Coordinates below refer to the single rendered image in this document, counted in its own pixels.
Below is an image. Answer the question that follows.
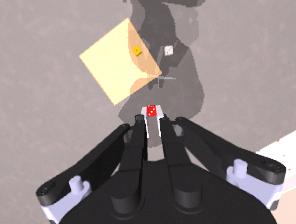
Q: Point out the yellow die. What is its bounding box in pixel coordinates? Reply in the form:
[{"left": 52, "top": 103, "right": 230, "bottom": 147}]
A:
[{"left": 132, "top": 45, "right": 142, "bottom": 57}]

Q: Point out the tan mat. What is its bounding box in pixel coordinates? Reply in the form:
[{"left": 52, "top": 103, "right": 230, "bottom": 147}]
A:
[{"left": 79, "top": 19, "right": 162, "bottom": 105}]

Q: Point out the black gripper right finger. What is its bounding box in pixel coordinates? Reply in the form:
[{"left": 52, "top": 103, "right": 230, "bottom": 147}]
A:
[{"left": 156, "top": 105, "right": 287, "bottom": 211}]

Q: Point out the white die with black pips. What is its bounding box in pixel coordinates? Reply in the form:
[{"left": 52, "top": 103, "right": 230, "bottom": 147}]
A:
[{"left": 164, "top": 46, "right": 173, "bottom": 56}]

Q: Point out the red die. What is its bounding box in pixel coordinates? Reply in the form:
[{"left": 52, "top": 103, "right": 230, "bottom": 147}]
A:
[{"left": 147, "top": 105, "right": 157, "bottom": 117}]

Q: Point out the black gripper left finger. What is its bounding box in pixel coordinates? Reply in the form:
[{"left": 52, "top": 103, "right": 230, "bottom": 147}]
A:
[{"left": 36, "top": 107, "right": 149, "bottom": 224}]

